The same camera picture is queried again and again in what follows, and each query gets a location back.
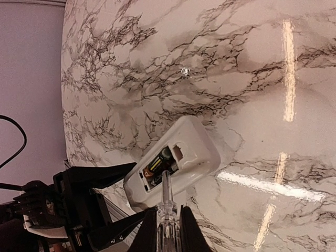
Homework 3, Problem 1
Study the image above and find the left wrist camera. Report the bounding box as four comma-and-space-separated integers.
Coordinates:
14, 181, 68, 240

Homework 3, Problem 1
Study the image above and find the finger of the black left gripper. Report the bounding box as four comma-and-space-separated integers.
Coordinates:
87, 208, 155, 248
67, 162, 137, 189

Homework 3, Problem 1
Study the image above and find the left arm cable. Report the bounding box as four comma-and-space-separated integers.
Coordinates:
0, 114, 28, 191

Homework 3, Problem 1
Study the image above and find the black AA battery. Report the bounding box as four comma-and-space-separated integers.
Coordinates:
149, 161, 181, 190

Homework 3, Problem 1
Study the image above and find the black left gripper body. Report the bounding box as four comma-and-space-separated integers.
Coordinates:
53, 170, 108, 247

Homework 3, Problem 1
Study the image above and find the copper top AA battery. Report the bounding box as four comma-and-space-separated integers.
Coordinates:
143, 152, 172, 179

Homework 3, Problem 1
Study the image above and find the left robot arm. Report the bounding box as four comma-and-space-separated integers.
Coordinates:
1, 163, 146, 251

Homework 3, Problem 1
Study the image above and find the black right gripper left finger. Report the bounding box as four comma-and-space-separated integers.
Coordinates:
132, 207, 158, 252

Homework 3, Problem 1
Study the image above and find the white remote control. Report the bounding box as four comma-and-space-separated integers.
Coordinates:
123, 115, 221, 213

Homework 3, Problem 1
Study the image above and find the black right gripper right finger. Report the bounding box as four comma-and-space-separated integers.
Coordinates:
180, 206, 212, 252

